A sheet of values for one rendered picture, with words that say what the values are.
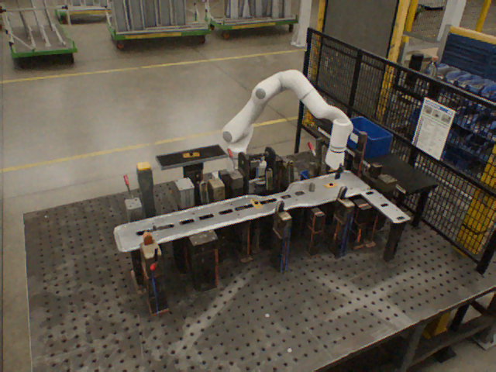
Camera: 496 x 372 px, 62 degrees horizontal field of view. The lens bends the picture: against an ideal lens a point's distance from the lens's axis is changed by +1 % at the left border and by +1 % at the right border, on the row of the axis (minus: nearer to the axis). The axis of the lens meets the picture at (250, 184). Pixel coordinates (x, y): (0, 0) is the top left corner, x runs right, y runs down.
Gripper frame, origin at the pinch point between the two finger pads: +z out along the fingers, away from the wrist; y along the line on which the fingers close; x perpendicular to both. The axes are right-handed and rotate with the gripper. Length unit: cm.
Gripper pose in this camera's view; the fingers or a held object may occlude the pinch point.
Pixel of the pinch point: (332, 173)
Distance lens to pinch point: 230.8
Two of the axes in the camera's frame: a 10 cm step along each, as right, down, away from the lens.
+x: 9.1, -2.0, 3.7
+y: 4.2, 5.2, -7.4
